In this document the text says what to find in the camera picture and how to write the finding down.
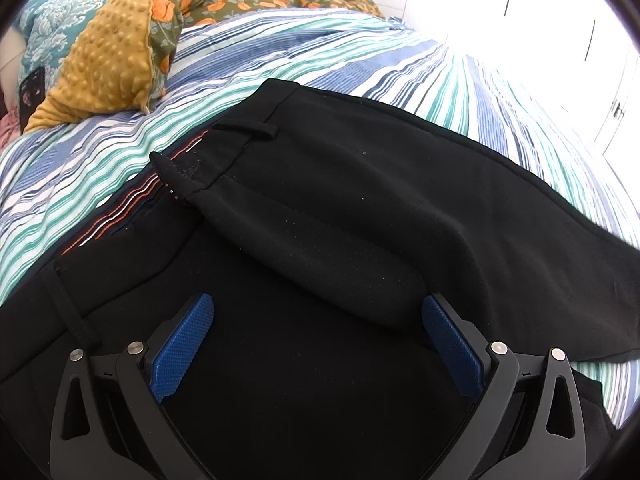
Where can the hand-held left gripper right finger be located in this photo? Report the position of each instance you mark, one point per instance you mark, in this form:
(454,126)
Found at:
(450,345)

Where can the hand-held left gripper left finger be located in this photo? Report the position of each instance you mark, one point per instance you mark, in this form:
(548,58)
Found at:
(182,345)

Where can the black pants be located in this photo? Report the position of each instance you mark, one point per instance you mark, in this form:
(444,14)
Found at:
(325,185)

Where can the pink cloth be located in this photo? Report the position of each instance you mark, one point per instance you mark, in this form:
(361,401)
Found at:
(7,127)

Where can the dark patterned phone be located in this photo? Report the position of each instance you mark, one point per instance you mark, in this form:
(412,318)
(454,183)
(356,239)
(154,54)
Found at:
(31,95)

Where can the orange floral yellow-backed blanket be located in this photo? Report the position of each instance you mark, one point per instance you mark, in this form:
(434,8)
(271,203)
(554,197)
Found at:
(115,50)

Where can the striped bed sheet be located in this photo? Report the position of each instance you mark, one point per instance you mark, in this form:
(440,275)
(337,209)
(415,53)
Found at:
(300,45)

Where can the white wardrobe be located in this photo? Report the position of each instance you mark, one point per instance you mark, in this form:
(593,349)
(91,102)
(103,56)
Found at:
(500,10)

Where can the teal floral pillow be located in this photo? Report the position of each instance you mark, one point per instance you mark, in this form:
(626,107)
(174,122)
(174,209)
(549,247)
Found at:
(45,25)

